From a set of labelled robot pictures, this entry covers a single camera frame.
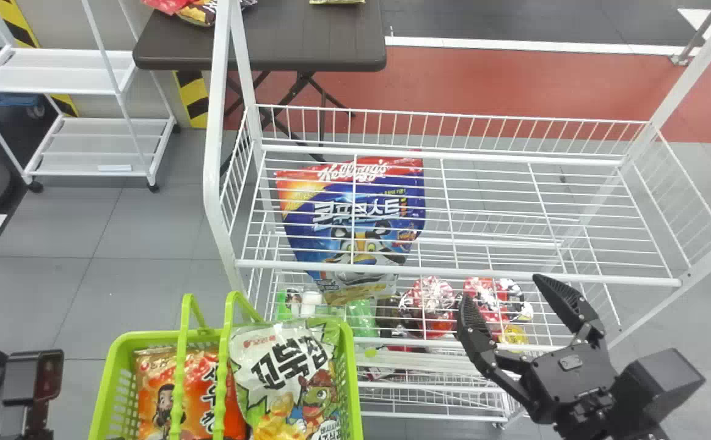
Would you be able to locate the blue cereal bag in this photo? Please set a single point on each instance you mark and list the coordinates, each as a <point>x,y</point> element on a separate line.
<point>355,214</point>

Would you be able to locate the white shelf trolley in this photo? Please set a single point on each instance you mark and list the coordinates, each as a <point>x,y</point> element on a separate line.
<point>96,146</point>

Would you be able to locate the green basket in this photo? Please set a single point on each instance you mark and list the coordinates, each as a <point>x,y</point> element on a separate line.
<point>111,391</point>

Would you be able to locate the dark side table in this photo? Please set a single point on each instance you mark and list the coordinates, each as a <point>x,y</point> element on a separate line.
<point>306,36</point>

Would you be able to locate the orange snack packet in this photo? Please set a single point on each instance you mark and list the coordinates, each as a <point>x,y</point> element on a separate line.
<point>200,391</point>

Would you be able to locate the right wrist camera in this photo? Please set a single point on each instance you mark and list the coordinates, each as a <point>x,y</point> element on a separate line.
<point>658,385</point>

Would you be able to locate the red snack packet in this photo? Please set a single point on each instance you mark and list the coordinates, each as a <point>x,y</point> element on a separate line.
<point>166,5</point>

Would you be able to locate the red noodle cup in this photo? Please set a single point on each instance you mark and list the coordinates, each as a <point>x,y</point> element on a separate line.
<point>427,305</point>
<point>493,299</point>

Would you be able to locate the white green snack packet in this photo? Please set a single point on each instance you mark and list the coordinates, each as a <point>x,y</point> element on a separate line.
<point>282,373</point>

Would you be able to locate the yellow black striped post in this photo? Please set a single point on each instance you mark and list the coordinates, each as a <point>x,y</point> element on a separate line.
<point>193,98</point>

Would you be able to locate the yellow snack packet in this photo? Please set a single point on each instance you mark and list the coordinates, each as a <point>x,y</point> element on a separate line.
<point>200,13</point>

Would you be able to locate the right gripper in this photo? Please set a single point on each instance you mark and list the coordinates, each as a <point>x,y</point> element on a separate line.
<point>569,379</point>

